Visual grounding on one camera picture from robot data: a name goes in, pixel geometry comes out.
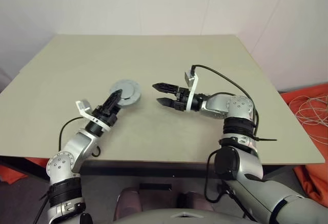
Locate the black rectangular block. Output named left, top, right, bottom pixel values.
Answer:
left=139, top=182, right=172, bottom=191

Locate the white cable coil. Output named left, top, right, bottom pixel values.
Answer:
left=289, top=95, right=328, bottom=145

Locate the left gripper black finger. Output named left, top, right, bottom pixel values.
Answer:
left=110, top=90, right=123, bottom=112
left=102, top=89, right=122, bottom=110

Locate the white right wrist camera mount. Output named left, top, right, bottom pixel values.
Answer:
left=183, top=70, right=199, bottom=113

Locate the grey robot torso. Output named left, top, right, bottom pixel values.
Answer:
left=112, top=208, right=254, bottom=224

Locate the orange cloth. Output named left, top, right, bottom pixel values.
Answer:
left=0, top=157, right=49, bottom=184

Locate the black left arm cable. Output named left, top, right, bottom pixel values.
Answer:
left=58, top=117, right=101, bottom=158

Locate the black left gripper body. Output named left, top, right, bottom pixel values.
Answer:
left=91, top=104, right=121, bottom=129

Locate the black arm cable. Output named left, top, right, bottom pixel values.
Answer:
left=191, top=64, right=259, bottom=204
left=58, top=117, right=101, bottom=158

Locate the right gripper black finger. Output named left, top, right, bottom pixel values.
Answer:
left=152, top=82, right=180, bottom=95
left=156, top=96, right=180, bottom=110

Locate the orange fabric bag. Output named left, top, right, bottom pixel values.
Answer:
left=280, top=83, right=328, bottom=207

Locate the black table frame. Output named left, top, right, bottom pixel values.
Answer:
left=0, top=156, right=223, bottom=184

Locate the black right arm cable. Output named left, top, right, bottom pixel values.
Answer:
left=191, top=64, right=259, bottom=204

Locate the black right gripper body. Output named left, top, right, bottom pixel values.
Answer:
left=174, top=87, right=192, bottom=113

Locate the grey round motor lid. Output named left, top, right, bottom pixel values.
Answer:
left=110, top=79, right=142, bottom=102

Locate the dark rounded shape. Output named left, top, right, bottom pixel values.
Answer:
left=114, top=187, right=143, bottom=220

